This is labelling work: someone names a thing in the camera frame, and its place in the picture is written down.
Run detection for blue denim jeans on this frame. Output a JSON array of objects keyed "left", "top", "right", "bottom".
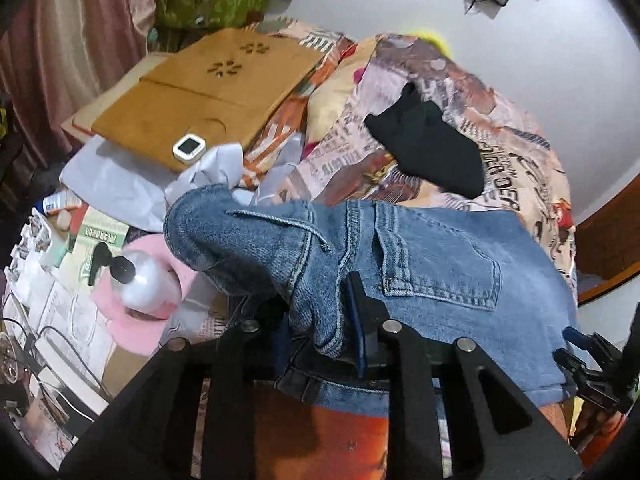
[{"left": 164, "top": 184, "right": 577, "bottom": 417}]

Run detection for brown wooden wardrobe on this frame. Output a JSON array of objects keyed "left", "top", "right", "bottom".
[{"left": 576, "top": 176, "right": 640, "bottom": 307}]

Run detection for newspaper print bed quilt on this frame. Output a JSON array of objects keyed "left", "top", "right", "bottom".
[{"left": 240, "top": 20, "right": 577, "bottom": 285}]

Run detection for black folded garment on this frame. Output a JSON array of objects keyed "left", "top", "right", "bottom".
[{"left": 363, "top": 82, "right": 485, "bottom": 200}]

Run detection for small white digital clock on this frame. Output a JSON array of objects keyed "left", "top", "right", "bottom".
[{"left": 171, "top": 132, "right": 206, "bottom": 165}]

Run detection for white crumpled sheet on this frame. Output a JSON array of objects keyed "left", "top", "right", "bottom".
[{"left": 60, "top": 132, "right": 303, "bottom": 233}]

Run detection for bamboo lap desk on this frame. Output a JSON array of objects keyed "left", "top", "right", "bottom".
[{"left": 92, "top": 28, "right": 322, "bottom": 172}]

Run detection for green fabric storage box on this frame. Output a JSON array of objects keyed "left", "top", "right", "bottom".
[{"left": 155, "top": 0, "right": 267, "bottom": 30}]

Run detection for pink striped curtain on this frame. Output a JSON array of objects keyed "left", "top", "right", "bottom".
[{"left": 1, "top": 0, "right": 155, "bottom": 167}]

